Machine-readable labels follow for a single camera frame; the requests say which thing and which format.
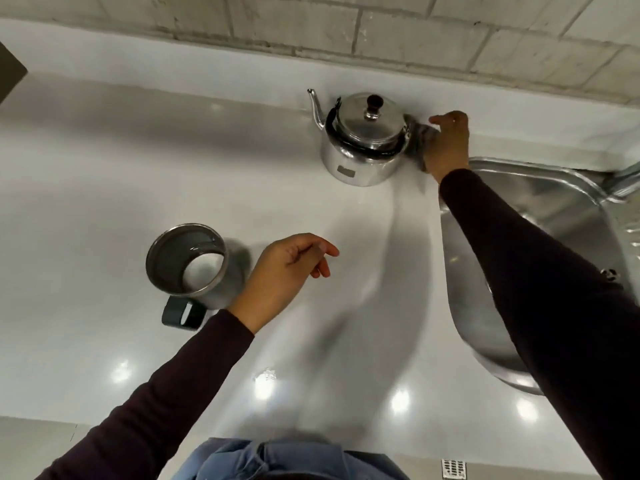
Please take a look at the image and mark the person's right hand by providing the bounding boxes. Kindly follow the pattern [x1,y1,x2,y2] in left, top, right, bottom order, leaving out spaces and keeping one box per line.
[422,110,471,185]

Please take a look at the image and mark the person's left hand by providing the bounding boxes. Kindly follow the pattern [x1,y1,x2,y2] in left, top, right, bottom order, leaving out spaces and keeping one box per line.
[227,233,341,336]

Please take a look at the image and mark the grey cleaning cloth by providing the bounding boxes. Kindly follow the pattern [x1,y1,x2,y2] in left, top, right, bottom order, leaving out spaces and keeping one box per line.
[404,115,442,173]

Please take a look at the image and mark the person's right forearm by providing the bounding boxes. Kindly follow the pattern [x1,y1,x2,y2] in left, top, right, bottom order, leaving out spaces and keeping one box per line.
[438,168,640,480]

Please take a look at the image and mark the person's left forearm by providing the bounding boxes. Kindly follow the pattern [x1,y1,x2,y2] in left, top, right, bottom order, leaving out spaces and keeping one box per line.
[35,309,256,480]

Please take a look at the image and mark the steel kettle lid black knob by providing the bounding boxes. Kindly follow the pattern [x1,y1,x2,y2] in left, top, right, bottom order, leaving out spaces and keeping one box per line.
[335,92,406,151]

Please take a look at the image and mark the stainless steel kettle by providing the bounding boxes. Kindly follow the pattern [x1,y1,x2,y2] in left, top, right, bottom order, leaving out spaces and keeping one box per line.
[307,89,416,188]

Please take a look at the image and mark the stainless steel sink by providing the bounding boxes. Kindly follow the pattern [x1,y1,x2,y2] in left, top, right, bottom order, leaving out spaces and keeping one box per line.
[439,157,640,396]

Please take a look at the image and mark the steel faucet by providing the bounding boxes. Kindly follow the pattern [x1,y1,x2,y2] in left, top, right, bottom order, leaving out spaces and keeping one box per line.
[602,162,640,203]

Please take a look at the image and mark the blue jeans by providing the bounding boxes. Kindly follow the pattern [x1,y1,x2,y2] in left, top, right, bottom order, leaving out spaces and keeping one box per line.
[172,438,411,480]

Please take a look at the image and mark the dark board corner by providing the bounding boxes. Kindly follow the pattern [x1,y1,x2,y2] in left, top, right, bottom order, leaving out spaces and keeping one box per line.
[0,42,29,104]

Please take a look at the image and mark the steel mug dark handle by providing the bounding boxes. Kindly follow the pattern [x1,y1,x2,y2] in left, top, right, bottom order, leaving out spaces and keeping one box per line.
[145,223,246,332]

